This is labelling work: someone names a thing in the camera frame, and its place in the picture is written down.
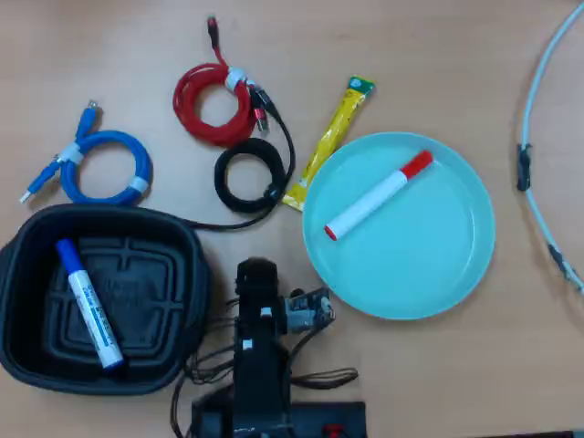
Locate thin black robot wires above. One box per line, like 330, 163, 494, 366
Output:
171, 291, 360, 438

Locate red marker pen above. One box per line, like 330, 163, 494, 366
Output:
323, 149, 434, 242

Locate blue coiled usb cable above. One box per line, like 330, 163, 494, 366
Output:
17, 99, 154, 207

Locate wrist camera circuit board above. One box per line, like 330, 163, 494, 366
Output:
282, 286, 338, 334

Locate black plastic tray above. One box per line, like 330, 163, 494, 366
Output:
0, 203, 212, 396

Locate teal round plate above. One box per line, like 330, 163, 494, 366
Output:
300, 130, 497, 320

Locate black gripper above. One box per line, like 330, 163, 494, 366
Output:
234, 257, 288, 352

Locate small black tape wrap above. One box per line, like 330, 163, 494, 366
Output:
547, 244, 569, 275

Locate red coiled usb cable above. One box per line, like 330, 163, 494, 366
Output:
172, 13, 273, 148

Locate yellow stick packet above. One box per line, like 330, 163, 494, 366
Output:
281, 75, 378, 214

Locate black coiled usb cable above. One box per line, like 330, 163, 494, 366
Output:
184, 84, 297, 232

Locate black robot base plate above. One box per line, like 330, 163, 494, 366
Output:
191, 400, 368, 438

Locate large black tape wrap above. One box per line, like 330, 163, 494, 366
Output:
516, 142, 534, 192

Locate white thick cable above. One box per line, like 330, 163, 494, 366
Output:
517, 0, 584, 293

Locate blue marker pen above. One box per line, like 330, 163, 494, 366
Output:
54, 238, 125, 371

